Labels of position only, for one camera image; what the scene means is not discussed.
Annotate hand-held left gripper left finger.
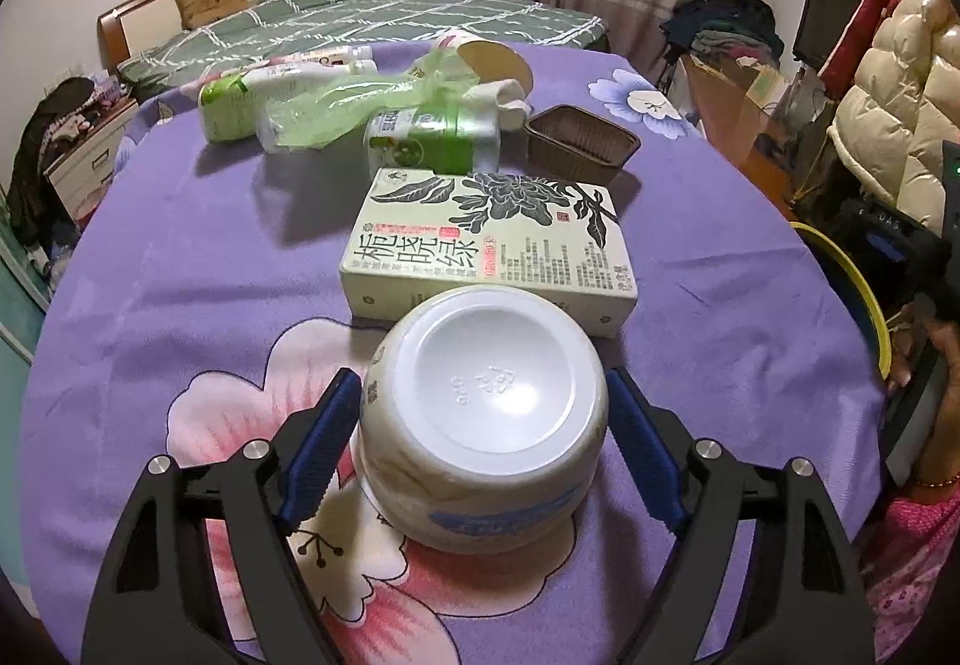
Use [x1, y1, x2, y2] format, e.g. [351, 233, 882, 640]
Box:
[81, 367, 365, 665]

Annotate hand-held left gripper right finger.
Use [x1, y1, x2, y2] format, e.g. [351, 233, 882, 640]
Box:
[606, 367, 878, 665]

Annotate yellow-rimmed trash bin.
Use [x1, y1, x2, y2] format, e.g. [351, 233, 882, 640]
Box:
[789, 220, 893, 385]

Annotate white plastic bowl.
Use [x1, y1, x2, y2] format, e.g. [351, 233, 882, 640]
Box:
[356, 285, 610, 553]

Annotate cream green tea box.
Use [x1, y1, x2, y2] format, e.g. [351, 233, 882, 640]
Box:
[341, 168, 638, 338]

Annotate brown plastic tray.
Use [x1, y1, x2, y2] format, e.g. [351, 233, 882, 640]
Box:
[525, 104, 642, 185]

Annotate green white tin can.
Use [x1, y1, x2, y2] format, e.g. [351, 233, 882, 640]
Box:
[364, 106, 502, 179]

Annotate green plastic bag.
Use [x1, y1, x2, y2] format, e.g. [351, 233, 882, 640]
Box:
[257, 52, 481, 154]

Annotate green white bottle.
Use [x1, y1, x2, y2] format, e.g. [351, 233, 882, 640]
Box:
[198, 65, 301, 145]

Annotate small white plastic bottle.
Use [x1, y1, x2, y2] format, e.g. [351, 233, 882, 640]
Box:
[463, 78, 535, 131]

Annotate person's right forearm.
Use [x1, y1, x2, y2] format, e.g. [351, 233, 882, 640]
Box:
[862, 474, 960, 662]

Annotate person's right hand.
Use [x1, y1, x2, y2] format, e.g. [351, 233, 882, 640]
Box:
[885, 305, 960, 486]

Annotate cream puffer jacket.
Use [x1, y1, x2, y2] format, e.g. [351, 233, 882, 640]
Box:
[825, 0, 960, 239]

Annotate long wooden desk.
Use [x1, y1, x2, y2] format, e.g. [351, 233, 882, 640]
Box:
[679, 54, 833, 216]

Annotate purple floral tablecloth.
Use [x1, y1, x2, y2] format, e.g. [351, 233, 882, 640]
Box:
[22, 39, 890, 665]

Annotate black television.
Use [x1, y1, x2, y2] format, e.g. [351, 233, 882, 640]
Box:
[793, 0, 878, 74]

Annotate pile of dark clothes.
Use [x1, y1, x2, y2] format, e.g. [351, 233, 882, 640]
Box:
[660, 0, 785, 67]

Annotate white nightstand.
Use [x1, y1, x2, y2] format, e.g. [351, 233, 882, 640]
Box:
[45, 99, 140, 235]

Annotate pink label white bottle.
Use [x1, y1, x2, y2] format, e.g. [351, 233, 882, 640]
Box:
[292, 45, 377, 76]

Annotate dark clothes on nightstand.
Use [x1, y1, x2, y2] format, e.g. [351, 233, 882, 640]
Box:
[7, 76, 95, 246]

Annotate cream paper cup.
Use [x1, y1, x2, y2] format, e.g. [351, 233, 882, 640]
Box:
[435, 33, 535, 100]

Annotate bed with green plaid cover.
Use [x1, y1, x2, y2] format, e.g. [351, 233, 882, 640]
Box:
[116, 0, 610, 104]

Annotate brown pillow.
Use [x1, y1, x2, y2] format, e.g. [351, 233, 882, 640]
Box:
[174, 0, 252, 25]

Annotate wooden headboard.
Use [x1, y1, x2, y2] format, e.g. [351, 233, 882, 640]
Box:
[97, 0, 350, 74]

